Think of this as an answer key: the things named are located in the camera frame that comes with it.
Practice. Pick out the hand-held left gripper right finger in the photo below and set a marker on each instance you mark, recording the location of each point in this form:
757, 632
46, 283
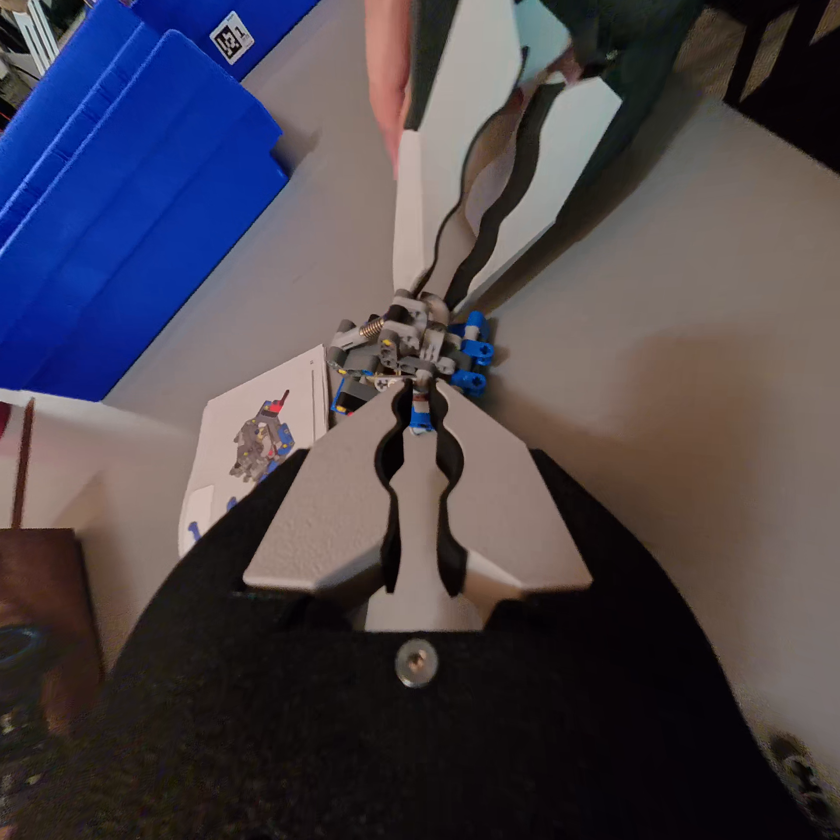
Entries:
518, 525

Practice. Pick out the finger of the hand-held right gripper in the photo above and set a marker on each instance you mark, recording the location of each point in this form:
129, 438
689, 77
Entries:
564, 144
459, 79

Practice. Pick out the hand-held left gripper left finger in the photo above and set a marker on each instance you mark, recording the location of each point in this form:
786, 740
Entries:
315, 525

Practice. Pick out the grey and blue lego model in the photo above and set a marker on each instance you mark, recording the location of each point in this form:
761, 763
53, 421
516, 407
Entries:
407, 341

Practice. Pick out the open lego instruction booklet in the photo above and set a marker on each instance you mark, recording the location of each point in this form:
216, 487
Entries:
216, 420

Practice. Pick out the lego set cardboard box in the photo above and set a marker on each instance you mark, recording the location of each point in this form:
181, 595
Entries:
39, 590

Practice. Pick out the person's right hand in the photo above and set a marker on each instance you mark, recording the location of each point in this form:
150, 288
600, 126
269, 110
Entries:
387, 65

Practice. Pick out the blue plastic bin with tag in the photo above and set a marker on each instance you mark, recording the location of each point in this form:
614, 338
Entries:
275, 19

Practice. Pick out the stacked blue plastic bins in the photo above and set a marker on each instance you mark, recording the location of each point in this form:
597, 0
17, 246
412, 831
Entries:
131, 229

